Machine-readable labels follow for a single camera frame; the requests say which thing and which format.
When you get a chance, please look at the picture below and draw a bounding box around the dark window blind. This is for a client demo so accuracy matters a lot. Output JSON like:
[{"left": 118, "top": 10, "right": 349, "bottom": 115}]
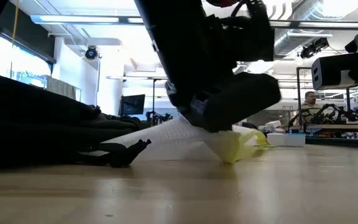
[{"left": 0, "top": 6, "right": 56, "bottom": 65}]

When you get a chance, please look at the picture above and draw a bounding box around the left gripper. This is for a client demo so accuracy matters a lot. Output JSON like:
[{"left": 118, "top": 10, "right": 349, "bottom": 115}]
[{"left": 166, "top": 0, "right": 282, "bottom": 133}]

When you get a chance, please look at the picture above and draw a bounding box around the white and blue box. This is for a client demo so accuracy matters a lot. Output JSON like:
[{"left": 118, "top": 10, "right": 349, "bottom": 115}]
[{"left": 265, "top": 133, "right": 306, "bottom": 147}]

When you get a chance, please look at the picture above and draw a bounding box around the black computer monitor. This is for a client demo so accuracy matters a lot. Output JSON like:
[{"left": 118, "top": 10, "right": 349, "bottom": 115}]
[{"left": 119, "top": 94, "right": 146, "bottom": 116}]

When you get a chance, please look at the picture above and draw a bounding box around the silver ventilation duct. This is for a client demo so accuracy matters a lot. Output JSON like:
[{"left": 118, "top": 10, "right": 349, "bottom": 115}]
[{"left": 273, "top": 0, "right": 358, "bottom": 60}]

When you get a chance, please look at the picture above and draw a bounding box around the white mesh pouch green trim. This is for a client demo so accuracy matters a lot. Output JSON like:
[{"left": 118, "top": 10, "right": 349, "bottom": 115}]
[{"left": 87, "top": 116, "right": 275, "bottom": 165}]

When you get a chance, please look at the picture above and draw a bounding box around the black backpack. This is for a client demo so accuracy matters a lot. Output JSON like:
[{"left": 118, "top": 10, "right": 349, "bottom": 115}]
[{"left": 0, "top": 70, "right": 152, "bottom": 170}]

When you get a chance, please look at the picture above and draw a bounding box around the black ceiling spotlight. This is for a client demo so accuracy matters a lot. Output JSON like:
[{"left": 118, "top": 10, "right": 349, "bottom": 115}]
[
  {"left": 85, "top": 45, "right": 99, "bottom": 60},
  {"left": 300, "top": 37, "right": 329, "bottom": 60}
]

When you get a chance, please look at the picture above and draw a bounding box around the black stand frame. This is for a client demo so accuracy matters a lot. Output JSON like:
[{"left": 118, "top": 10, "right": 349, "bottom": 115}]
[{"left": 152, "top": 77, "right": 173, "bottom": 126}]

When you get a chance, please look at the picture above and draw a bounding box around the person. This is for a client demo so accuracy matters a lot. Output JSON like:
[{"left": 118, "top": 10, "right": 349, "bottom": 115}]
[{"left": 300, "top": 90, "right": 323, "bottom": 125}]

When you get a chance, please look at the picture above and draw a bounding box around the grey curtain panel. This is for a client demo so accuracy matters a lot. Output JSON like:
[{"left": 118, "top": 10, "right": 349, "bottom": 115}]
[{"left": 45, "top": 75, "right": 81, "bottom": 102}]

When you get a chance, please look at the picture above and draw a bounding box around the robot workstation with black frame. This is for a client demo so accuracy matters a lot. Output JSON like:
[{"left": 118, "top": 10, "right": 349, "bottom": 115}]
[{"left": 287, "top": 67, "right": 358, "bottom": 138}]

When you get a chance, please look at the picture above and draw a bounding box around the yellow hanging cable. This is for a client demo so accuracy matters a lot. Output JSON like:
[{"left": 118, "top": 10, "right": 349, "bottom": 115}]
[{"left": 11, "top": 0, "right": 20, "bottom": 75}]

